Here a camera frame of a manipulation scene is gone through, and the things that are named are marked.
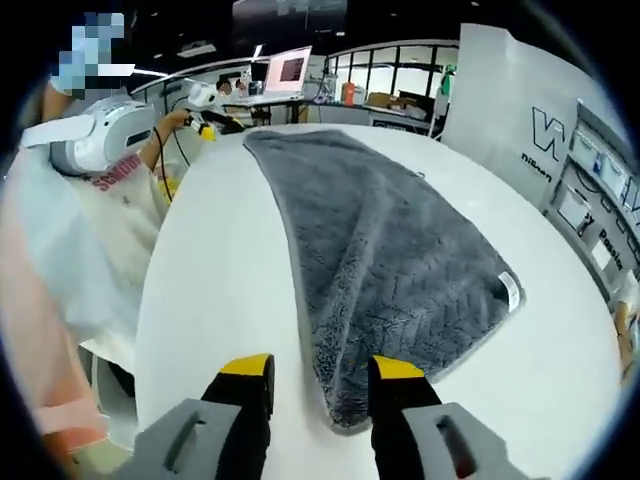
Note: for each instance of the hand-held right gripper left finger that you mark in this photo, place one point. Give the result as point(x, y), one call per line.
point(210, 440)

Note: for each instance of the person's left hand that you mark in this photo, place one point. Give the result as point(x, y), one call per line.
point(182, 120)

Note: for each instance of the ceiling air vent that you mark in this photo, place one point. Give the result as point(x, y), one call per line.
point(197, 49)

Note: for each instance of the grey towel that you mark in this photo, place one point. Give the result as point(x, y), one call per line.
point(400, 260)

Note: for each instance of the laptop with pink screen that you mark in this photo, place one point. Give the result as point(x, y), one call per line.
point(290, 70)

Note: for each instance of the metal storage rack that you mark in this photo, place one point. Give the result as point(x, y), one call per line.
point(555, 200)

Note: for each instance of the cardboard box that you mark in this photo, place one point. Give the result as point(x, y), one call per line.
point(384, 99)

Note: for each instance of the white storage box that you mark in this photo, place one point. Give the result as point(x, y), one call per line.
point(572, 212)
point(612, 175)
point(585, 147)

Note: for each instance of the person's white printed shirt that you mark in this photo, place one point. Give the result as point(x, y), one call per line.
point(110, 240)

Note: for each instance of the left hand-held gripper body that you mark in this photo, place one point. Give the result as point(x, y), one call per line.
point(202, 97)

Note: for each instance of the white pole stand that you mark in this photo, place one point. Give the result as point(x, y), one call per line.
point(436, 115)

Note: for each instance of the yellow patterned cloth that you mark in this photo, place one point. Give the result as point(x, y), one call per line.
point(167, 185)

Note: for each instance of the orange container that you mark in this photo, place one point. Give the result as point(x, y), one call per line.
point(348, 93)

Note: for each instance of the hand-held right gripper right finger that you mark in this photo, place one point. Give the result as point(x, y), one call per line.
point(415, 440)

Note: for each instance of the white chest-worn device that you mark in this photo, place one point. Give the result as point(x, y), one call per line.
point(110, 135)

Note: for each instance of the grey counter cabinet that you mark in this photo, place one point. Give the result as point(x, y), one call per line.
point(385, 122)

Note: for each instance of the black desktop monitor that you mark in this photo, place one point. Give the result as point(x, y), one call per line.
point(259, 80)

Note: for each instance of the green hanging cloth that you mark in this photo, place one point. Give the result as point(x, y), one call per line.
point(448, 80)

